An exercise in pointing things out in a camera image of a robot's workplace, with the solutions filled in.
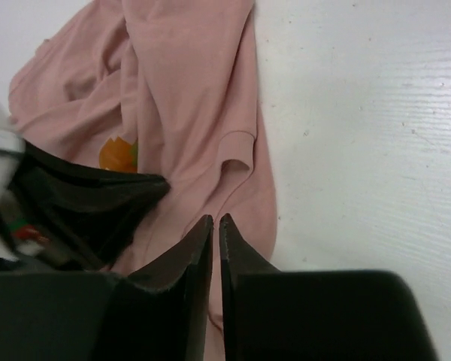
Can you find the pink t-shirt with pixel print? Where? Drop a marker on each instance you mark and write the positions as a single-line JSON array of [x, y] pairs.
[[167, 88]]

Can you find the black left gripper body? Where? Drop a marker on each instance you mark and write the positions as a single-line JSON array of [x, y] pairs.
[[41, 236]]

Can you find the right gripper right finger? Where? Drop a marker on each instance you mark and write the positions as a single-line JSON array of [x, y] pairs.
[[267, 314]]

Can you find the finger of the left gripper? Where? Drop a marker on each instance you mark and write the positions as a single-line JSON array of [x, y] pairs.
[[92, 213]]

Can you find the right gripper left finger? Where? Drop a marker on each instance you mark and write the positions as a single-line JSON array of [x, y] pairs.
[[159, 312]]

